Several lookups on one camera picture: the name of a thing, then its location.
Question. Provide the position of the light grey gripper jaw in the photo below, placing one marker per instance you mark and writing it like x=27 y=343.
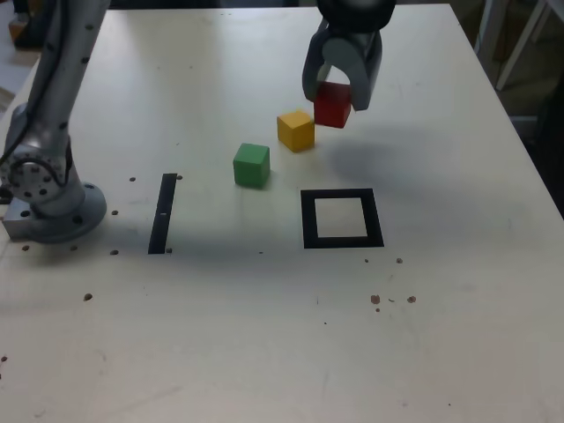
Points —
x=363 y=75

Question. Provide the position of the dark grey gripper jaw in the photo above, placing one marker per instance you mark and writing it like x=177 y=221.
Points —
x=310 y=66

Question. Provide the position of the red cube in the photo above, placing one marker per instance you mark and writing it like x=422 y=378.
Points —
x=330 y=110

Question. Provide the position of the yellow cube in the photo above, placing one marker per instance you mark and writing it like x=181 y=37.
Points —
x=293 y=132

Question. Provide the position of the green cube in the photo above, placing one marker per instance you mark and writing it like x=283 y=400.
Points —
x=249 y=169

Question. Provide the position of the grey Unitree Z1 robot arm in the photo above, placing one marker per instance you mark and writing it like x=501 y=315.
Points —
x=48 y=132

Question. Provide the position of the black tape square outline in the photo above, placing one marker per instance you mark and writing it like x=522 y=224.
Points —
x=308 y=220

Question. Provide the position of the black tape strip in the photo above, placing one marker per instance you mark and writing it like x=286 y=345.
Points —
x=161 y=220

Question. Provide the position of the orange box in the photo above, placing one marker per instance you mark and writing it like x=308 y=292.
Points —
x=17 y=31

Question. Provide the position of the white metal frame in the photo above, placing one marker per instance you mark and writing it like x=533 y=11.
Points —
x=521 y=44

